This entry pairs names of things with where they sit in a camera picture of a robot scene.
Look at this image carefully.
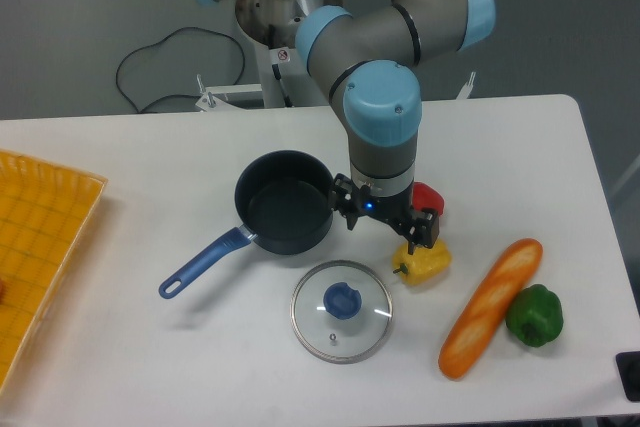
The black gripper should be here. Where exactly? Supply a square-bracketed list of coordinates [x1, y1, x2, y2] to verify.
[328, 174, 440, 255]

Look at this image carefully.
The long orange bread loaf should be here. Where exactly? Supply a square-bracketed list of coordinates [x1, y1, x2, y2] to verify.
[438, 238, 543, 380]

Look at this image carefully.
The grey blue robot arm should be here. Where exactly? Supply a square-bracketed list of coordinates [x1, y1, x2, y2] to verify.
[211, 0, 496, 248]

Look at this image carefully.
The red bell pepper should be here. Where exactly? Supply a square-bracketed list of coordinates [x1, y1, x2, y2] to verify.
[412, 181, 445, 216]

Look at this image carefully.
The yellow bell pepper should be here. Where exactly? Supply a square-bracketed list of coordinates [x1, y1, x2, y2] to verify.
[392, 240, 452, 286]

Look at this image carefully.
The glass lid with blue knob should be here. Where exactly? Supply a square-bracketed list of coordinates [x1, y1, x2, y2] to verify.
[290, 260, 393, 364]

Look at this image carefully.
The green bell pepper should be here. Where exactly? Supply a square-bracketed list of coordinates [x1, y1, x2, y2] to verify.
[505, 284, 564, 348]

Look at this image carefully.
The black device at table edge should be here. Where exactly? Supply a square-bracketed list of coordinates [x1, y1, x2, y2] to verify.
[615, 351, 640, 402]

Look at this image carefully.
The yellow woven basket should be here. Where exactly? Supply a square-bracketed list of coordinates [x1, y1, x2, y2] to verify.
[1, 150, 108, 386]

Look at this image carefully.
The dark saucepan with blue handle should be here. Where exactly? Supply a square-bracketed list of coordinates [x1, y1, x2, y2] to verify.
[159, 150, 333, 299]

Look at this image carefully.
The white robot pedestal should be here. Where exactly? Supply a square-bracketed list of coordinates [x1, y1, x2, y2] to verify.
[196, 0, 342, 111]

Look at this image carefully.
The black cable on floor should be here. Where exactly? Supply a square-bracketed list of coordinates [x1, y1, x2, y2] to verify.
[115, 26, 246, 114]

